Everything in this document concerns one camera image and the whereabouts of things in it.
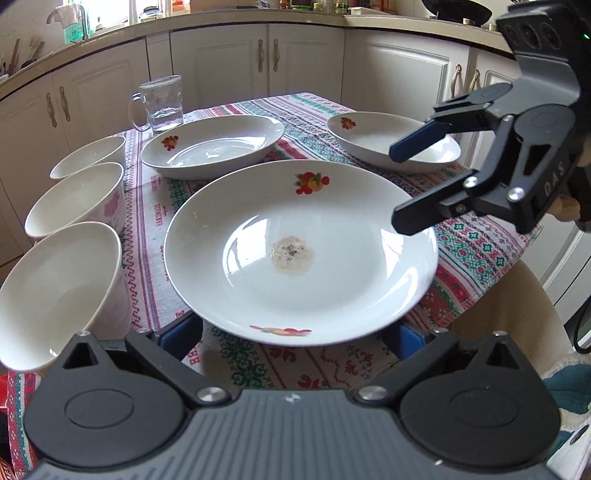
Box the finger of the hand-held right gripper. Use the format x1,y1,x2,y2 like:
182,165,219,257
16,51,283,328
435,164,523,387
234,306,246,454
389,83,515,163
392,168,528,237

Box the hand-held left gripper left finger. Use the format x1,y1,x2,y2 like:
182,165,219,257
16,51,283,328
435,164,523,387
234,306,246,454
60,310,232,411

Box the beige chair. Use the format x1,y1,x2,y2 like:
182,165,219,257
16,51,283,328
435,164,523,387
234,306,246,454
450,258,573,357

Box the white rag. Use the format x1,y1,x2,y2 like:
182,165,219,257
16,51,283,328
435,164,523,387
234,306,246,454
46,6,80,29

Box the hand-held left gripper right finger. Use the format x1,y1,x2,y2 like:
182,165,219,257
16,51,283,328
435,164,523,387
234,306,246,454
358,320,529,409

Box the large white fruit-print plate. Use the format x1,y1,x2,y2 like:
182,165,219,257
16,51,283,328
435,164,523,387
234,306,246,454
164,159,439,348

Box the white ceramic bowl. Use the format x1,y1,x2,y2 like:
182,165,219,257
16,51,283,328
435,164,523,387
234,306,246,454
0,222,134,374
49,135,127,181
24,162,126,243

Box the person's right hand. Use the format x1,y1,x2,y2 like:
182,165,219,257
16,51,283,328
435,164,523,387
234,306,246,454
556,196,581,223

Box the wooden kitchen utensils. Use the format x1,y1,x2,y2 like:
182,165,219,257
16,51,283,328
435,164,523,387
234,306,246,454
0,38,47,77

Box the black wok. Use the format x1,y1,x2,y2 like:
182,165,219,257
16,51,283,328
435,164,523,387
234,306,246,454
421,0,495,26

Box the patterned woven tablecloth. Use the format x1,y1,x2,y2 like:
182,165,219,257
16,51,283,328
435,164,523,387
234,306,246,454
7,92,546,476

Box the black cable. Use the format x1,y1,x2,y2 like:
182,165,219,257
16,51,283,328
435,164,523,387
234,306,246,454
571,295,591,357

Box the group of small jars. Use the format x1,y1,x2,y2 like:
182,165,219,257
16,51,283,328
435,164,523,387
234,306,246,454
261,0,370,14

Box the teal patterned fleece cloth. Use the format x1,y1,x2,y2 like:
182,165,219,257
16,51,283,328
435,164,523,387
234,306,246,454
540,355,591,480

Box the deep white fruit-print plate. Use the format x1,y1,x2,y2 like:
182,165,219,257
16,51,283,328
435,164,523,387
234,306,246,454
140,114,286,182
327,111,462,175

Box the clear glass mug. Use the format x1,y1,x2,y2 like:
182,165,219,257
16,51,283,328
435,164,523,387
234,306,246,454
128,75,185,136

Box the beige kitchen countertop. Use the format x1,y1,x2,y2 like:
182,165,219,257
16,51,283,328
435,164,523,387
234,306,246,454
0,7,591,102

